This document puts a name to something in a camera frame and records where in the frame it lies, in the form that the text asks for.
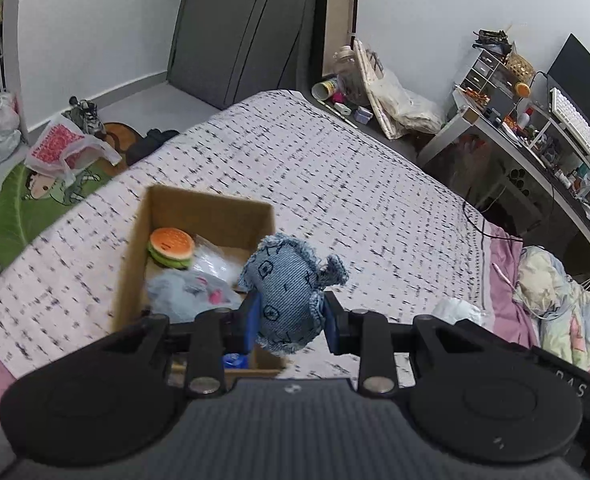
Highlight clear plastic jar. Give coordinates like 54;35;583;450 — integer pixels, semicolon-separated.
335;45;371;106

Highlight black cable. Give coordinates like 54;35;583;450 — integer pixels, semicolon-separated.
462;199;526;247

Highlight floral quilt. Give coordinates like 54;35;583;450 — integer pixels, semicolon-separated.
512;245;590;384

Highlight small drawer unit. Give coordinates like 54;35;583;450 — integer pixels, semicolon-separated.
462;49;518;112

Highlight blue denim stuffed toy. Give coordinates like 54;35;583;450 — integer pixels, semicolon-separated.
238;233;350;358

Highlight white keyboard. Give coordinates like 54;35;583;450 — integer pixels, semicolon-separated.
548;87;590;174

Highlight yellow paper cup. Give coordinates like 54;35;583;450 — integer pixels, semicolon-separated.
311;79;339;103

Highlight pink bed sheet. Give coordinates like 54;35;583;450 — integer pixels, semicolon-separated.
0;222;546;432

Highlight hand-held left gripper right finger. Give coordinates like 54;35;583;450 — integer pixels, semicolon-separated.
322;291;532;396

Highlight white crumpled plastic bag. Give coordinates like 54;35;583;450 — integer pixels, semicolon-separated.
380;67;446;137

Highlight black monitor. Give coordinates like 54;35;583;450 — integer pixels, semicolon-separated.
546;33;590;139

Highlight black bag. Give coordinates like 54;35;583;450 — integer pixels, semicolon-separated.
124;128;181;166

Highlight clear plastic bag with toy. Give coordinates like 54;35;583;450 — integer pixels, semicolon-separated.
147;270;244;324

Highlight black white sneakers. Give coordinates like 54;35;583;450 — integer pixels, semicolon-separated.
67;95;107;134

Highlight beige patterned tote bag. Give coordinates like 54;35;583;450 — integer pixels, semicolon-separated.
352;38;400;141

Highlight brown round mat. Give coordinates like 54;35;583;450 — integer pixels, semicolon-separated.
102;122;146;162

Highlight wicker basket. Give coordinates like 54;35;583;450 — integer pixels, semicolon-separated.
504;52;536;81

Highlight cardboard box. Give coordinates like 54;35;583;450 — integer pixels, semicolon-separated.
111;185;288;379

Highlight white desk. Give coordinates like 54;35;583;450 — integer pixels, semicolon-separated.
417;85;590;262

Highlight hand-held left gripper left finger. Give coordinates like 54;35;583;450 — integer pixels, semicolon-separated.
94;291;264;396

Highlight burger plush toy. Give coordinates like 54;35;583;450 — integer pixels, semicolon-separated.
147;227;196;270

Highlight red print plastic bag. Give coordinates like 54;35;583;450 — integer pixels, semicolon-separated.
24;113;124;187

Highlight dark grey wardrobe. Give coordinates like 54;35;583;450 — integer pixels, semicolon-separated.
167;0;322;112

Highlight white black patterned blanket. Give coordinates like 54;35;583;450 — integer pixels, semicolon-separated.
0;89;496;382

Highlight green cartoon rug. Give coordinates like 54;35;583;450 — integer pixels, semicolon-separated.
0;159;119;269

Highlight thin pen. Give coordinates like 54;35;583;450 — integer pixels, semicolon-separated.
324;104;356;127

